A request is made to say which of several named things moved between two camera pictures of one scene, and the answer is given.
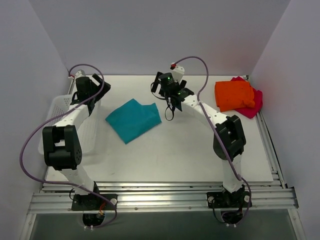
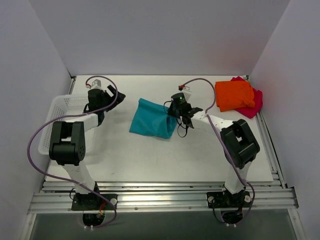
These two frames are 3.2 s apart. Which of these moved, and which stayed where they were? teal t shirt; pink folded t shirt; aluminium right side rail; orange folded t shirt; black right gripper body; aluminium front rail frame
Moved: teal t shirt; black right gripper body
Stayed: aluminium front rail frame; orange folded t shirt; pink folded t shirt; aluminium right side rail
